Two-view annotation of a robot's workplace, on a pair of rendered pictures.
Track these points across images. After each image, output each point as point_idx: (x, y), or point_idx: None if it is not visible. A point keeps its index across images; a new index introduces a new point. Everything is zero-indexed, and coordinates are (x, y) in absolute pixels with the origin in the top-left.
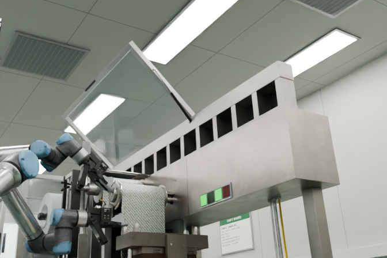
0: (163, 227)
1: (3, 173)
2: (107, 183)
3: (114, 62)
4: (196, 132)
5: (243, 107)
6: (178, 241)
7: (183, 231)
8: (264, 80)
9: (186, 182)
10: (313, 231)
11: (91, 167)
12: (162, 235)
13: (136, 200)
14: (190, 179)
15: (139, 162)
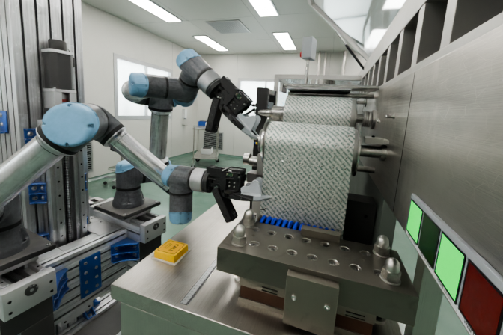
0: (341, 211)
1: (29, 143)
2: (242, 128)
3: None
4: None
5: None
6: (314, 295)
7: (376, 238)
8: None
9: (404, 136)
10: None
11: (222, 101)
12: (281, 268)
13: (290, 158)
14: (410, 133)
15: (378, 59)
